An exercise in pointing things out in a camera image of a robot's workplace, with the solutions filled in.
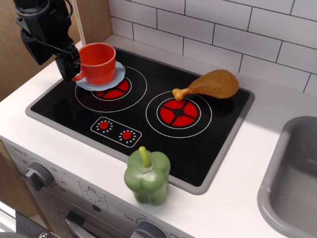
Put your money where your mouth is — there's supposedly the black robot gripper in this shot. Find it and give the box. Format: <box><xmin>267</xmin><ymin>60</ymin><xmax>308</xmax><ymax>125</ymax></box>
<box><xmin>14</xmin><ymin>0</ymin><xmax>81</xmax><ymax>82</ymax></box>

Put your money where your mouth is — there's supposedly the red plastic toy cup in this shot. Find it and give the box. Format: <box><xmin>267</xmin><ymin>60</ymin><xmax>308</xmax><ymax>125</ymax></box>
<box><xmin>72</xmin><ymin>43</ymin><xmax>116</xmax><ymax>85</ymax></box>

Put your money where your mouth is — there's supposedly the light blue toy plate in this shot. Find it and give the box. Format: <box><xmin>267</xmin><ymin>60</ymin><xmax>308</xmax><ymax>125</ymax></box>
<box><xmin>76</xmin><ymin>61</ymin><xmax>126</xmax><ymax>91</ymax></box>

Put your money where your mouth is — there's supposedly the grey timer knob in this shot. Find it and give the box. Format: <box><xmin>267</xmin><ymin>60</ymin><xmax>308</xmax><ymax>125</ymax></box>
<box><xmin>25</xmin><ymin>163</ymin><xmax>54</xmax><ymax>191</ymax></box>

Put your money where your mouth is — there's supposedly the green toy bell pepper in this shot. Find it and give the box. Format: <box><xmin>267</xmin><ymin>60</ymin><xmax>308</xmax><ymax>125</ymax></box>
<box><xmin>124</xmin><ymin>146</ymin><xmax>171</xmax><ymax>206</ymax></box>

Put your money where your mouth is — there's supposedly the black toy stove top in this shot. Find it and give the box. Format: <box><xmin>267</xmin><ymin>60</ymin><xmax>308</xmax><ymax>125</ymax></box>
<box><xmin>26</xmin><ymin>50</ymin><xmax>255</xmax><ymax>195</ymax></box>

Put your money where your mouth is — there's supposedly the brown toy chicken drumstick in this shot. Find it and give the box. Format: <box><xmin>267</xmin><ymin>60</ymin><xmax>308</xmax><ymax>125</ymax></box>
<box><xmin>172</xmin><ymin>69</ymin><xmax>239</xmax><ymax>101</ymax></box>

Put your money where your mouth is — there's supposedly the grey oven temperature knob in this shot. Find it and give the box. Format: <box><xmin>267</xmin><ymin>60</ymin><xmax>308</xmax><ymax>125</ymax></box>
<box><xmin>131</xmin><ymin>222</ymin><xmax>166</xmax><ymax>238</ymax></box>

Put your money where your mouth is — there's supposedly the grey toy sink basin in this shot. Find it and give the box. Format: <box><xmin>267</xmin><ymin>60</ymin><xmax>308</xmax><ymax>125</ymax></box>
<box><xmin>257</xmin><ymin>116</ymin><xmax>317</xmax><ymax>238</ymax></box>

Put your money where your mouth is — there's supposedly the grey oven door handle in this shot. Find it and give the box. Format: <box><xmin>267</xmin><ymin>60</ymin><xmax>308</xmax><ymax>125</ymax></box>
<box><xmin>64</xmin><ymin>212</ymin><xmax>96</xmax><ymax>238</ymax></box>

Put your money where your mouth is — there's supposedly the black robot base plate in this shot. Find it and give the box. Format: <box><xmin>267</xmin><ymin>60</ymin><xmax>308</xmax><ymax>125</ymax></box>
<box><xmin>0</xmin><ymin>211</ymin><xmax>58</xmax><ymax>238</ymax></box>

